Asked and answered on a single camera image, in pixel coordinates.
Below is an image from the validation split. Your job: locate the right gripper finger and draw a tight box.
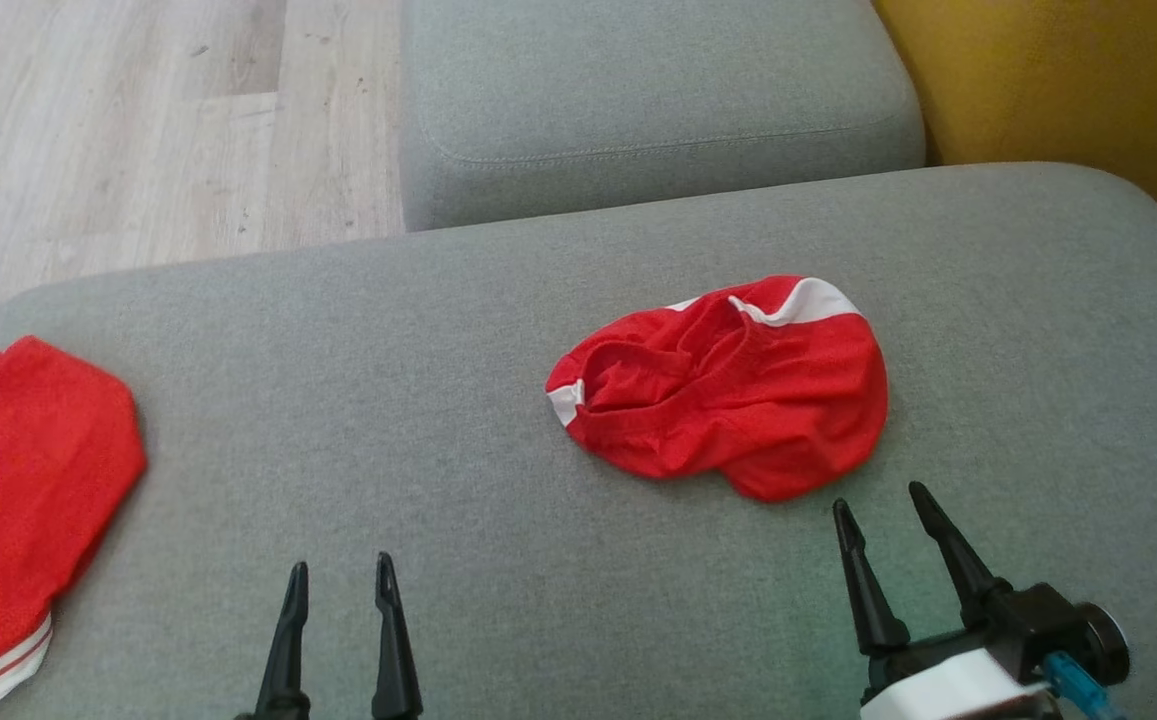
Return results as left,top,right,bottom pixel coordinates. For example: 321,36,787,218
908,481,1014,631
832,498,912,658

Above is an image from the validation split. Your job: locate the yellow upholstered furniture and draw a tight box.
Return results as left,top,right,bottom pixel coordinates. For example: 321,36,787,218
873,0,1157,216

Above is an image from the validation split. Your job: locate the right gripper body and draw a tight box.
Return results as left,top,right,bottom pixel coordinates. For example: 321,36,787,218
858,582,1131,720

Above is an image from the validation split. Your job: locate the red garment with striped hem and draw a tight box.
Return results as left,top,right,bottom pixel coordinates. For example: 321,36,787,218
0,335,149,720

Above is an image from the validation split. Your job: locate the grey sofa ottoman cushion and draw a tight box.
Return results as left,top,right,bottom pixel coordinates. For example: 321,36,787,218
398,0,927,233

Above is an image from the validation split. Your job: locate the red garment with white band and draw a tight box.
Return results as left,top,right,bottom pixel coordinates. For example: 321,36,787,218
545,275,890,503

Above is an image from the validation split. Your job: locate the blue cable connector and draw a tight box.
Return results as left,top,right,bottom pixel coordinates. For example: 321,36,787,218
1043,650,1119,720

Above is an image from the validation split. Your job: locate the grey sofa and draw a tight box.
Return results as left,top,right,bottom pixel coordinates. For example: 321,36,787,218
0,162,1157,720

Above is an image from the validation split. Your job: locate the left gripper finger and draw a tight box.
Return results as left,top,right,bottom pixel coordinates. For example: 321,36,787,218
254,561,312,720
371,551,425,720

